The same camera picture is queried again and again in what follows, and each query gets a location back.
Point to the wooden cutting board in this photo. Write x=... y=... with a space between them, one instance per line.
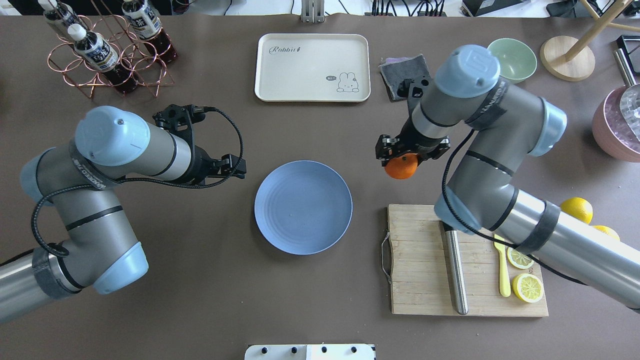
x=419 y=270

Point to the pink bowl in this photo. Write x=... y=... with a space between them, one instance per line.
x=606 y=139

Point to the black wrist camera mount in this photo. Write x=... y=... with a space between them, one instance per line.
x=179 y=120

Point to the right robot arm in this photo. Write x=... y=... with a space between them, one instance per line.
x=507 y=124

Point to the orange fruit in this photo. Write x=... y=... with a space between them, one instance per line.
x=403 y=167

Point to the cream rectangular tray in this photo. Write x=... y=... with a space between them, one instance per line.
x=312 y=67

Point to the green bowl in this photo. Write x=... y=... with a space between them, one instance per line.
x=517 y=60

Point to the clear ice cubes pile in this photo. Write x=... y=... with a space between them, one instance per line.
x=616 y=122

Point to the copper wire bottle rack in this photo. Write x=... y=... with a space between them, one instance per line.
x=123 y=51

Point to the wooden mug tree stand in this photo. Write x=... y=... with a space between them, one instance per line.
x=571 y=59

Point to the grey folded cloth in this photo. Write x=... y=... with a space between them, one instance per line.
x=395 y=71

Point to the tea bottle one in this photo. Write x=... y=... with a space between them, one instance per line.
x=102 y=57

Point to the lemon slice two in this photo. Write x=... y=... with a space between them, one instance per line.
x=528 y=288

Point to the yellow lemon upper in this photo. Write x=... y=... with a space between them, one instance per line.
x=578 y=208

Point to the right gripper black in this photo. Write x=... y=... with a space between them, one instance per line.
x=414 y=140

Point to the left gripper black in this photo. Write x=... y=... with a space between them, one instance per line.
x=201 y=161

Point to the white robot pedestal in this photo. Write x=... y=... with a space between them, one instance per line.
x=322 y=351

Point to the yellow lemon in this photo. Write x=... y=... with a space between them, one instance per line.
x=578 y=208
x=608 y=231

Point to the yellow lemon lower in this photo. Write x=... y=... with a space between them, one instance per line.
x=608 y=231

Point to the blue plate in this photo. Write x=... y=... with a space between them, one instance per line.
x=303 y=207

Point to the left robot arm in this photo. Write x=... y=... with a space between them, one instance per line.
x=84 y=236

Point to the tea bottle two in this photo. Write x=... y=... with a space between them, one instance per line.
x=147 y=26

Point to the yellow plastic knife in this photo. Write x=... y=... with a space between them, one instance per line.
x=503 y=275

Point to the lemon slice one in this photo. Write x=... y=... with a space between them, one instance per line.
x=518 y=260

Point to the tea bottle three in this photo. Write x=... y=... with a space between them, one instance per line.
x=60 y=17

